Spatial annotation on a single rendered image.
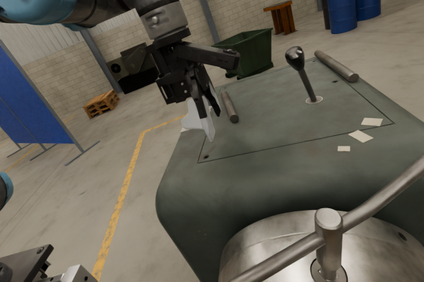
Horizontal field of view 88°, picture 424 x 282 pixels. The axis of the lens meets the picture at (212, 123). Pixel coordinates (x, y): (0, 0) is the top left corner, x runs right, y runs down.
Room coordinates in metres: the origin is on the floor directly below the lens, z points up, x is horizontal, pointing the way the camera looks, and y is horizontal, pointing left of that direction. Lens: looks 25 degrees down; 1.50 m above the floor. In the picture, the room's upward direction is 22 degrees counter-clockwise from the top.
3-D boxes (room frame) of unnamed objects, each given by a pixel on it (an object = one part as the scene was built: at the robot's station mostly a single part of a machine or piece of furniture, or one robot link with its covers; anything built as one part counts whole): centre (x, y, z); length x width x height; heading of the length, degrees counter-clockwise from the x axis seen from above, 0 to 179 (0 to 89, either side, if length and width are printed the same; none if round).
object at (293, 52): (0.38, -0.18, 1.38); 0.04 x 0.03 x 0.05; 161
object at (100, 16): (0.43, 0.11, 1.59); 0.11 x 0.11 x 0.08; 85
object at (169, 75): (0.44, 0.02, 1.44); 0.09 x 0.08 x 0.12; 71
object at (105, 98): (7.79, 3.25, 0.22); 1.25 x 0.86 x 0.44; 2
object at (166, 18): (0.43, 0.01, 1.52); 0.08 x 0.08 x 0.05
